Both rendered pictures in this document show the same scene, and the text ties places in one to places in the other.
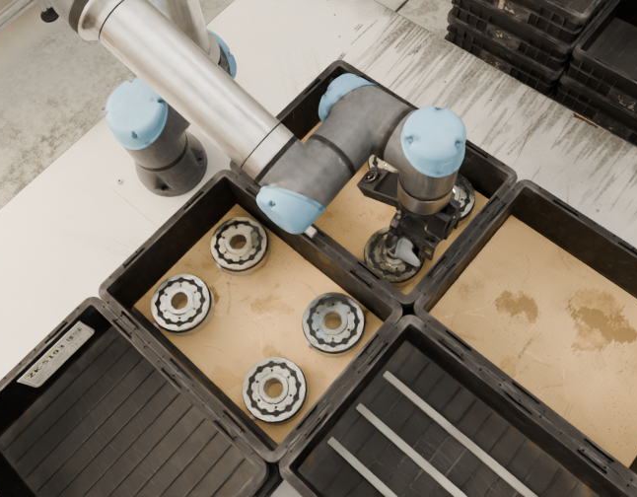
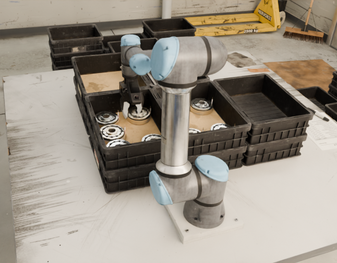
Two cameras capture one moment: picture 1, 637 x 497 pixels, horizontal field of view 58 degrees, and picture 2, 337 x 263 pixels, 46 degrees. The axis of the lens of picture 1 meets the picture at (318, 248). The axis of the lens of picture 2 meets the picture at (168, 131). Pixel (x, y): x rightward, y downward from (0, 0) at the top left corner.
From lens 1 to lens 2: 177 cm
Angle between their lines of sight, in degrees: 78
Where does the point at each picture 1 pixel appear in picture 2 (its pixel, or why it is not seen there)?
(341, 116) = (149, 52)
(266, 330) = (195, 120)
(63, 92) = not seen: outside the picture
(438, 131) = (130, 36)
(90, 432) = not seen: hidden behind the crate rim
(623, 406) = (109, 76)
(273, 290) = not seen: hidden behind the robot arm
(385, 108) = (136, 48)
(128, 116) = (216, 161)
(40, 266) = (290, 211)
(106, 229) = (251, 211)
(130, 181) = (230, 217)
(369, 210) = (133, 131)
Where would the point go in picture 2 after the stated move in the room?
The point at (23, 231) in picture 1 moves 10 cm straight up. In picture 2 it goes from (300, 231) to (307, 212)
